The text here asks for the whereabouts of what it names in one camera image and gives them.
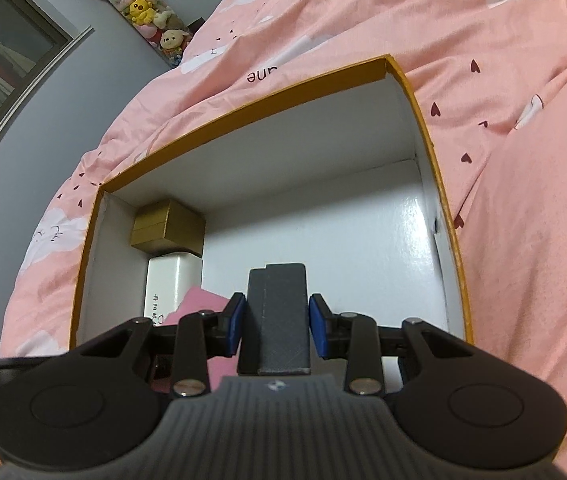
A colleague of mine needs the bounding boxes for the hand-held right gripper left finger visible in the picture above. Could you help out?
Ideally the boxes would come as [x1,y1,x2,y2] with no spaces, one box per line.
[67,292,249,399]

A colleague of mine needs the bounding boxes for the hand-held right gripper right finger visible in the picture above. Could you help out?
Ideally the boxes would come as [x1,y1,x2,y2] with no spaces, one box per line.
[308,293,475,397]

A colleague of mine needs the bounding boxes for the dark grey rectangular case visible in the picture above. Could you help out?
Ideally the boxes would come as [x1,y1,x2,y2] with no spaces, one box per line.
[237,262,312,377]

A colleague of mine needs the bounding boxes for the orange-rimmed cardboard box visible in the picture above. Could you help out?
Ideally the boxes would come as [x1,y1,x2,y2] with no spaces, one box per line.
[68,52,475,361]

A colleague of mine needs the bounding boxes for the pink paper card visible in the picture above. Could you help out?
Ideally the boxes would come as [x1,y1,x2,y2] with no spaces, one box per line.
[154,285,232,397]

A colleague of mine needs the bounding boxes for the white rectangular box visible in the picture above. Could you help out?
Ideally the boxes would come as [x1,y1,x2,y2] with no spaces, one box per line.
[146,254,204,327]

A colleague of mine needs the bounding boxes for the small brown cardboard box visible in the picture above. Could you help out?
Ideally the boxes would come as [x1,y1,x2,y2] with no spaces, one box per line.
[130,199,207,257]

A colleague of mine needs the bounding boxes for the pink cloud-print bedsheet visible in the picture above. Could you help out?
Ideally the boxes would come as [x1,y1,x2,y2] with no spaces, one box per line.
[0,0,567,480]

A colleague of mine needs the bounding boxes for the glass-door cabinet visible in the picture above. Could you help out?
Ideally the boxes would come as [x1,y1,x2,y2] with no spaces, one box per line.
[0,0,95,201]

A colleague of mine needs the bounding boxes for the clear tube of plush toys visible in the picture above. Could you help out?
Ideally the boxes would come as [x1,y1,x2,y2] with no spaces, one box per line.
[63,0,197,69]

